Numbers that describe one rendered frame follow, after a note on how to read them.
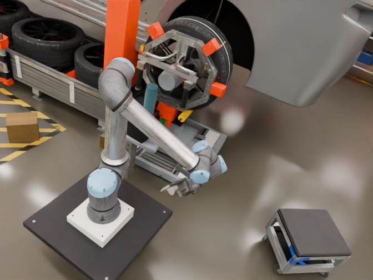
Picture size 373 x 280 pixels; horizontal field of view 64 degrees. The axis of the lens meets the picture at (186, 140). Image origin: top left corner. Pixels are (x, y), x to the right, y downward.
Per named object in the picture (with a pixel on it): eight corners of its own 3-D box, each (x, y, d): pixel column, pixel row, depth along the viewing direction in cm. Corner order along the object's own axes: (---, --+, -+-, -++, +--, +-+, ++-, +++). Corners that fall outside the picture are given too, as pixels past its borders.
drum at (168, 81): (186, 83, 218) (190, 65, 209) (173, 95, 202) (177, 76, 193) (169, 75, 221) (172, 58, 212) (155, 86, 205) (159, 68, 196)
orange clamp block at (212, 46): (210, 54, 200) (221, 46, 194) (206, 57, 194) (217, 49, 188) (204, 45, 198) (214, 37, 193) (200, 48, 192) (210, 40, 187)
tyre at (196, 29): (141, 52, 250) (192, 112, 260) (125, 61, 232) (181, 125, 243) (193, -6, 208) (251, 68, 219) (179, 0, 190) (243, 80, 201)
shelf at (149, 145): (165, 141, 220) (165, 138, 218) (154, 154, 207) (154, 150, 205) (115, 117, 228) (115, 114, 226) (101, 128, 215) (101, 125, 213)
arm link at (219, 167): (217, 150, 160) (227, 163, 165) (198, 161, 163) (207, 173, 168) (221, 160, 152) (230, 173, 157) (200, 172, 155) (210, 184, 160)
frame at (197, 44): (203, 116, 227) (225, 49, 193) (200, 120, 222) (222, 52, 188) (141, 89, 237) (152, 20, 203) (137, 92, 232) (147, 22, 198)
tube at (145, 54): (178, 56, 203) (181, 41, 196) (165, 66, 188) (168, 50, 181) (155, 47, 206) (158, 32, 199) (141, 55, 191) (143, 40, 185)
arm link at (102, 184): (84, 207, 159) (81, 186, 148) (96, 183, 172) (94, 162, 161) (111, 213, 159) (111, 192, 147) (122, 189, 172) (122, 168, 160)
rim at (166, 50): (152, 54, 246) (192, 101, 254) (138, 63, 228) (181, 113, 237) (193, 11, 214) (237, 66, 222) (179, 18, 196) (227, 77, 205)
